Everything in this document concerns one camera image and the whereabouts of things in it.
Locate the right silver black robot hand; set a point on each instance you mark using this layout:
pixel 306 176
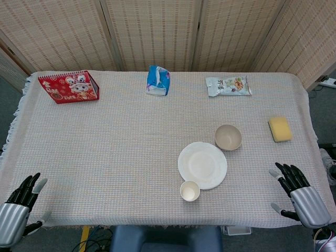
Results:
pixel 305 199

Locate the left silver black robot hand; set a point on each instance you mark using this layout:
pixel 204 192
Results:
pixel 14 212

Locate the beige bowl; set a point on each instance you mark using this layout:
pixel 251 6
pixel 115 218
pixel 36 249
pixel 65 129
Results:
pixel 228 137

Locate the white paper cup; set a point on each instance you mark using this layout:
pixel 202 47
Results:
pixel 189 191

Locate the yellow sponge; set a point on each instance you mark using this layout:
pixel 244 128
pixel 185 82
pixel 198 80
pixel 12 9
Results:
pixel 280 128

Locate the white box under table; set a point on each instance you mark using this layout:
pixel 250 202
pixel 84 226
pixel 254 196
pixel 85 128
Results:
pixel 236 230

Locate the white round plate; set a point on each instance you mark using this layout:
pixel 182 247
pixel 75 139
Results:
pixel 202 165

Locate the white power strip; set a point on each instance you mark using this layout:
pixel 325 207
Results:
pixel 327 82

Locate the light woven tablecloth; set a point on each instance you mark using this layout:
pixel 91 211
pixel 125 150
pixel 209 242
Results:
pixel 131 147

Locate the red desk calendar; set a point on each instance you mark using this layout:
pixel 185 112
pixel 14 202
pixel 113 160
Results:
pixel 69 88

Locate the white snack bag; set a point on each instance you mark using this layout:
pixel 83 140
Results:
pixel 228 86

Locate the blue chair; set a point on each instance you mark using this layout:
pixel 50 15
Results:
pixel 165 239

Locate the blue tissue pack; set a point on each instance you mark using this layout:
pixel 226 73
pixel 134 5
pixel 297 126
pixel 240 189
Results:
pixel 157 81

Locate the bamboo folding screen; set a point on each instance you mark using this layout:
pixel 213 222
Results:
pixel 168 34

